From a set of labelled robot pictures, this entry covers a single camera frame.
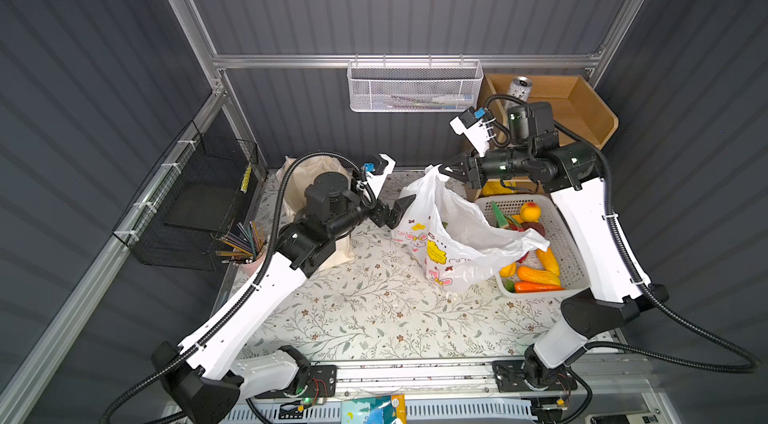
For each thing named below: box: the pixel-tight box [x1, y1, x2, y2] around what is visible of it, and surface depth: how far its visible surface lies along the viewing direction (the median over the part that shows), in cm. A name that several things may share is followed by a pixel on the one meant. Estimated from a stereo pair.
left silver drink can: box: [507, 76, 533, 103], surface depth 79 cm
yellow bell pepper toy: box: [499, 262, 517, 278], surface depth 89 cm
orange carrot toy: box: [514, 282, 566, 293], surface depth 86 cm
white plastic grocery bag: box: [391, 165, 551, 293], surface depth 74 cm
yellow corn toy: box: [517, 266, 561, 287], surface depth 89 cm
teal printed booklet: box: [341, 394, 407, 424], surface depth 71 cm
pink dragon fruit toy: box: [491, 200, 524, 232], surface depth 95 cm
